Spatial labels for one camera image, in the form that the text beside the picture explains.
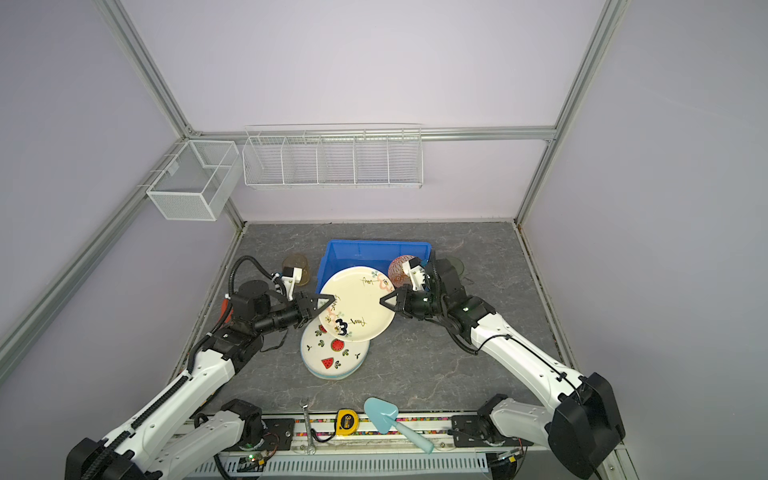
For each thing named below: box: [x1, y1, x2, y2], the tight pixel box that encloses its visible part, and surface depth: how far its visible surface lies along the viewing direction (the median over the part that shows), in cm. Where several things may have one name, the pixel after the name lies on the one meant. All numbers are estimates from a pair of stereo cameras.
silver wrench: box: [301, 398, 316, 455], surface depth 75 cm
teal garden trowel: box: [364, 397, 434, 453], surface depth 78 cm
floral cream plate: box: [319, 266, 396, 343], surface depth 75 cm
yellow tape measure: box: [335, 408, 359, 436], surface depth 76 cm
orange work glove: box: [217, 298, 234, 326], surface depth 61 cm
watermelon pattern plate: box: [300, 316, 371, 380], surface depth 86 cm
